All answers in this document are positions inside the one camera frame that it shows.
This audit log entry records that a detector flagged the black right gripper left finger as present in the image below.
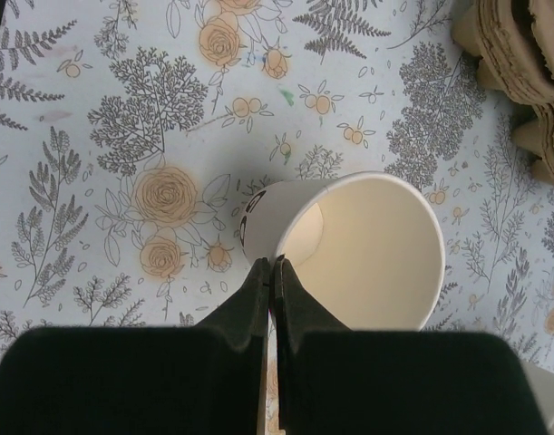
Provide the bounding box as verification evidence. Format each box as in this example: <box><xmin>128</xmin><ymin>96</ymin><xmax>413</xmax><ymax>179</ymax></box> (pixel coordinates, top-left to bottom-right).
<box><xmin>0</xmin><ymin>258</ymin><xmax>268</xmax><ymax>434</ymax></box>

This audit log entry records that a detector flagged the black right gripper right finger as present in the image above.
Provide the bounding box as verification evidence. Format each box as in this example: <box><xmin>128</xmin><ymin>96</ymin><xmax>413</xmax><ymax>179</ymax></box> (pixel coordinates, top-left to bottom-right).
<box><xmin>274</xmin><ymin>257</ymin><xmax>547</xmax><ymax>434</ymax></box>

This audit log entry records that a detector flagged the brown pulp cup carrier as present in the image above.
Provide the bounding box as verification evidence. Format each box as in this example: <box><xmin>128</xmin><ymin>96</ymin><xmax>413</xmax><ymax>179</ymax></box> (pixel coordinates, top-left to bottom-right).
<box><xmin>452</xmin><ymin>0</ymin><xmax>554</xmax><ymax>186</ymax></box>

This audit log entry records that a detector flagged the stack of white paper cups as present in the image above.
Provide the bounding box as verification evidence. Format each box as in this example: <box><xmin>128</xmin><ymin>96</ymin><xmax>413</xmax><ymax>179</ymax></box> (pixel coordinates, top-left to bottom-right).
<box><xmin>521</xmin><ymin>362</ymin><xmax>554</xmax><ymax>434</ymax></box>

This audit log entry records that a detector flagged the white paper coffee cup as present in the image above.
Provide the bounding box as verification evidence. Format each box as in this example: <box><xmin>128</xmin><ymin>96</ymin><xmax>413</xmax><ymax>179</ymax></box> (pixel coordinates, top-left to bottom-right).
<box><xmin>238</xmin><ymin>171</ymin><xmax>445</xmax><ymax>331</ymax></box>

